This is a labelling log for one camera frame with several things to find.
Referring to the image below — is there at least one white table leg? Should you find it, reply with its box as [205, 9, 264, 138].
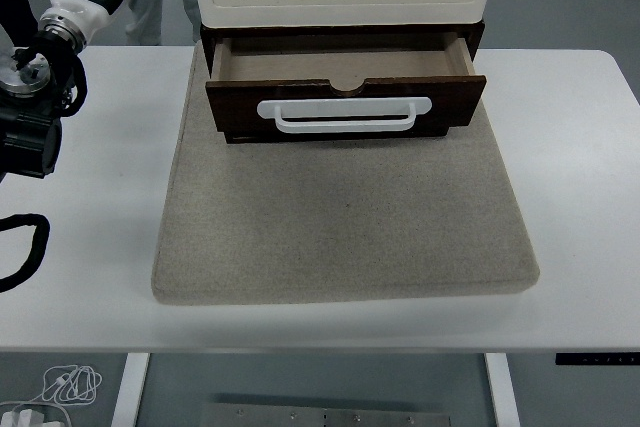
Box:
[110, 352, 151, 427]
[483, 352, 521, 427]

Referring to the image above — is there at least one white power adapter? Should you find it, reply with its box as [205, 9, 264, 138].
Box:
[0, 409, 47, 427]

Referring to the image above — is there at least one white cable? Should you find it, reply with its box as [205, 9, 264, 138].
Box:
[0, 364, 104, 427]

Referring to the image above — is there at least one black table control panel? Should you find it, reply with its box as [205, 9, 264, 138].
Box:
[554, 352, 640, 367]

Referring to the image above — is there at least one grey metal plate with screws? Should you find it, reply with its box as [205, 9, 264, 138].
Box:
[199, 401, 454, 427]

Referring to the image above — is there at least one white drawer handle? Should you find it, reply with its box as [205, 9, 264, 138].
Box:
[256, 96, 432, 136]

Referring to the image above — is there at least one dark brown wooden drawer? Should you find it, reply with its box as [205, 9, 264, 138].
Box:
[204, 30, 487, 137]

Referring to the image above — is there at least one beige fabric mat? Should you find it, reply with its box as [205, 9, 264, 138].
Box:
[151, 49, 541, 306]

